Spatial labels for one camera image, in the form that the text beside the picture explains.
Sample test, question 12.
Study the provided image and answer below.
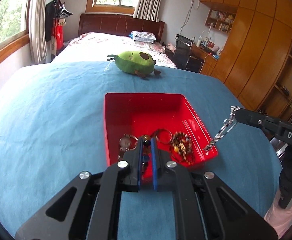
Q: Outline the silver chain necklace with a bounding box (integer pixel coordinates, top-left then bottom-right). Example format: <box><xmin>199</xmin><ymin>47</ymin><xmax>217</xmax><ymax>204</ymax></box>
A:
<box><xmin>202</xmin><ymin>105</ymin><xmax>241</xmax><ymax>152</ymax></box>

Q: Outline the multicolour bead bracelet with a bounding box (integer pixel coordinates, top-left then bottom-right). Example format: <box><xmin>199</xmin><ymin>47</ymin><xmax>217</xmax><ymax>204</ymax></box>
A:
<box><xmin>138</xmin><ymin>134</ymin><xmax>152</xmax><ymax>173</ymax></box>

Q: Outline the dark bead necklace gold pendant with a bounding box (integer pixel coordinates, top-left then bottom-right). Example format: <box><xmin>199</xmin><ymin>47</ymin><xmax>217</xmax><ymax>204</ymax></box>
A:
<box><xmin>170</xmin><ymin>132</ymin><xmax>195</xmax><ymax>166</ymax></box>

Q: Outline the pink right sleeve forearm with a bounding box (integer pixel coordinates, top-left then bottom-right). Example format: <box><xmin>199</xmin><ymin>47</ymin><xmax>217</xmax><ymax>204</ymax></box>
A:
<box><xmin>264</xmin><ymin>190</ymin><xmax>292</xmax><ymax>238</ymax></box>

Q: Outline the right hand black glove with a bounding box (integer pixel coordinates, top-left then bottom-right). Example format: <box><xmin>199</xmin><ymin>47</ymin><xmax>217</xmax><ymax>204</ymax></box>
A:
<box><xmin>279</xmin><ymin>146</ymin><xmax>292</xmax><ymax>209</ymax></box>

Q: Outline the silver wrist watch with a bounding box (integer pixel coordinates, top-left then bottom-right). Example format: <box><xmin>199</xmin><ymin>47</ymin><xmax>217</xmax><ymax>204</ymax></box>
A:
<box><xmin>117</xmin><ymin>134</ymin><xmax>138</xmax><ymax>160</ymax></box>

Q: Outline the red plastic tray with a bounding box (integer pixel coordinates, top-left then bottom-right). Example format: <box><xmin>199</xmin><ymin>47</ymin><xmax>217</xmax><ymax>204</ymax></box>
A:
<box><xmin>104</xmin><ymin>93</ymin><xmax>218</xmax><ymax>170</ymax></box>

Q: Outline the wooden desk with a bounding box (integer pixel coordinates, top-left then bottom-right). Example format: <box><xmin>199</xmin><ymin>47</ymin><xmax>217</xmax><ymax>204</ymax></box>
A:
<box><xmin>190</xmin><ymin>44</ymin><xmax>218</xmax><ymax>76</ymax></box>

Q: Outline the green avocado plush toy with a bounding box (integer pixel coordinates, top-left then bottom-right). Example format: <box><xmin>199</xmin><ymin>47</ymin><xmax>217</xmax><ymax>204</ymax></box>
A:
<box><xmin>107</xmin><ymin>51</ymin><xmax>161</xmax><ymax>79</ymax></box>

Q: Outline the blue bed blanket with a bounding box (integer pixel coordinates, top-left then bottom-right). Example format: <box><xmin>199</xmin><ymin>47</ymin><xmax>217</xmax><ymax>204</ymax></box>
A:
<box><xmin>0</xmin><ymin>62</ymin><xmax>281</xmax><ymax>239</ymax></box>

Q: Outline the black office chair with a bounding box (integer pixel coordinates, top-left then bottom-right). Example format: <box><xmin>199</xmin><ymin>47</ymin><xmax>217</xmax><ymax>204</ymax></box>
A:
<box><xmin>172</xmin><ymin>34</ymin><xmax>193</xmax><ymax>70</ymax></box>

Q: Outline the floral bed sheet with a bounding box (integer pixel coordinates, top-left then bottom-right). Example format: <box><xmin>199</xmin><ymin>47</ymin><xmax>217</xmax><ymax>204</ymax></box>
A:
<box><xmin>52</xmin><ymin>33</ymin><xmax>176</xmax><ymax>68</ymax></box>

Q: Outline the dark wooden headboard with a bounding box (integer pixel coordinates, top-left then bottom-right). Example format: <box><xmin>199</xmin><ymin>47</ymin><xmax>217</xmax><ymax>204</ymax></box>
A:
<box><xmin>78</xmin><ymin>14</ymin><xmax>165</xmax><ymax>42</ymax></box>

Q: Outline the beige curtain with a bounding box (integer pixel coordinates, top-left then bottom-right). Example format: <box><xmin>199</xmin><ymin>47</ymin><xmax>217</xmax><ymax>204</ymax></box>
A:
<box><xmin>133</xmin><ymin>0</ymin><xmax>161</xmax><ymax>22</ymax></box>

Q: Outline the coat rack with clothes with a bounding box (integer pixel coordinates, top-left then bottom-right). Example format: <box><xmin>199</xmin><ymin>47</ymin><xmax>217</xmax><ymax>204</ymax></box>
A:
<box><xmin>44</xmin><ymin>0</ymin><xmax>73</xmax><ymax>61</ymax></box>

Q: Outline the large side window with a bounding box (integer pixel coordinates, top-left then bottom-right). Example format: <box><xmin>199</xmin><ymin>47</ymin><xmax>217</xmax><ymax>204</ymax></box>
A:
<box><xmin>0</xmin><ymin>0</ymin><xmax>29</xmax><ymax>64</ymax></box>

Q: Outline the side window curtain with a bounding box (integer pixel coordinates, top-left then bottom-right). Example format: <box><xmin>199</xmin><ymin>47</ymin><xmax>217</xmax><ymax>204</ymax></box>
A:
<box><xmin>28</xmin><ymin>0</ymin><xmax>48</xmax><ymax>64</ymax></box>

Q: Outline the red-brown ring bangle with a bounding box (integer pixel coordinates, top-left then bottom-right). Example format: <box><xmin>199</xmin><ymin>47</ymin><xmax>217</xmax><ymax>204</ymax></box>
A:
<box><xmin>155</xmin><ymin>128</ymin><xmax>173</xmax><ymax>144</ymax></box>

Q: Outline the wall bookshelf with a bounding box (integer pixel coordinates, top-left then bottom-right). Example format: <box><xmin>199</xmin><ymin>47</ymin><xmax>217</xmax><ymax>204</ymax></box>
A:
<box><xmin>205</xmin><ymin>9</ymin><xmax>236</xmax><ymax>34</ymax></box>

